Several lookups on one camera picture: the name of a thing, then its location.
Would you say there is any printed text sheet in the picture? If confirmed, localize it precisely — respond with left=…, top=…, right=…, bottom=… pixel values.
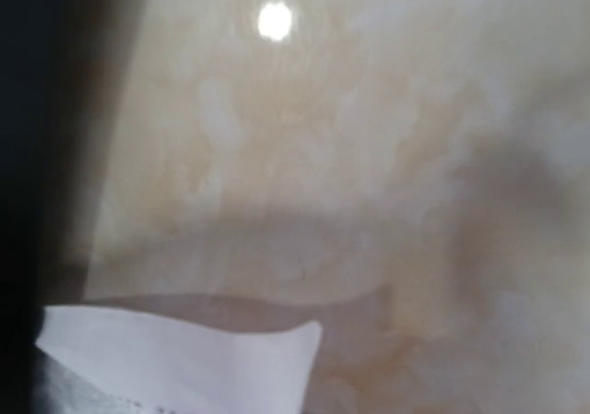
left=36, top=305, right=323, bottom=413

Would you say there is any black folder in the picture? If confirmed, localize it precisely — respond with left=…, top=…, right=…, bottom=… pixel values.
left=1, top=0, right=146, bottom=413

